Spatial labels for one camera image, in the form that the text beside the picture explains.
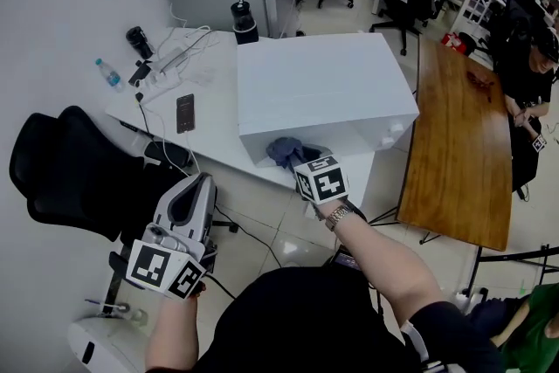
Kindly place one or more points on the person's left forearm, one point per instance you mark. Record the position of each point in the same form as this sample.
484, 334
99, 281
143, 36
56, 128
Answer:
172, 332

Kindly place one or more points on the black metal stand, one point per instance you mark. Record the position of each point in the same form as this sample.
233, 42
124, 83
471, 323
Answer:
511, 260

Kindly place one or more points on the person's right forearm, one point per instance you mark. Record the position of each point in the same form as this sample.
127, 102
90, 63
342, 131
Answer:
375, 257

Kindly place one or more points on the grey power strip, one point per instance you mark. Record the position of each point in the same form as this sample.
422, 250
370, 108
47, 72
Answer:
168, 60

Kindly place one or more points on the white folding rack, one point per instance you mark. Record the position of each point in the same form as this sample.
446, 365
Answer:
480, 0

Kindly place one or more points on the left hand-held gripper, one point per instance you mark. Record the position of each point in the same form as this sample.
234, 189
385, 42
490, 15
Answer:
161, 266

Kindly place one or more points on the clear plastic water bottle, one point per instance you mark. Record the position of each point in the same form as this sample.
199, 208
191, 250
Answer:
110, 76

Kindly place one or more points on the clear plastic bag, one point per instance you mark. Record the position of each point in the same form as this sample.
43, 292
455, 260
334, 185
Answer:
203, 75

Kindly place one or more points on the wooden table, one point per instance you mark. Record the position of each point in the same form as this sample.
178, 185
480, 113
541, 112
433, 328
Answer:
454, 153

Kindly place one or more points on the black plug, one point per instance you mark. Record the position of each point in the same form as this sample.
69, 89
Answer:
139, 96

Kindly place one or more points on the black padded office chair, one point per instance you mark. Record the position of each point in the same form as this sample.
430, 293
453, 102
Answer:
87, 174

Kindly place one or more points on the grey cloth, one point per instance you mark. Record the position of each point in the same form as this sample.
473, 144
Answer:
281, 148

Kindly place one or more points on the white box appliance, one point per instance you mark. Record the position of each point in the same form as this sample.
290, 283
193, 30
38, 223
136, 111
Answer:
323, 83

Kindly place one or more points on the black power adapter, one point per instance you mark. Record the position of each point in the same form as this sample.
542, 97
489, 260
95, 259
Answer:
139, 74

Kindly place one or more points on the person's black shirt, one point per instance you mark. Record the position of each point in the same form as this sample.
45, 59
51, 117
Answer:
305, 319

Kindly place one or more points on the white round appliance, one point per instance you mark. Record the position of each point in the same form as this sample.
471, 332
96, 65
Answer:
109, 345

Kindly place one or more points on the metal wristwatch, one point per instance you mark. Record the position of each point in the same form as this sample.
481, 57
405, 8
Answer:
340, 217

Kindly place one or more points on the red white bag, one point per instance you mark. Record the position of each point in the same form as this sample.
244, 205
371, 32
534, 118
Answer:
452, 41

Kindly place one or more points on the black smartphone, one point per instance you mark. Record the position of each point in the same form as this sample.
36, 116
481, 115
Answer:
185, 113

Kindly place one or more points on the black insulated bottle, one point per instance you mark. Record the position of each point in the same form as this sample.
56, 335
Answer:
244, 22

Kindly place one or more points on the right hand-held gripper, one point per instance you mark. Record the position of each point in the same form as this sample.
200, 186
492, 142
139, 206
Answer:
323, 181

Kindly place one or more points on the small black travel mug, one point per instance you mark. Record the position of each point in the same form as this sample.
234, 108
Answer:
140, 43

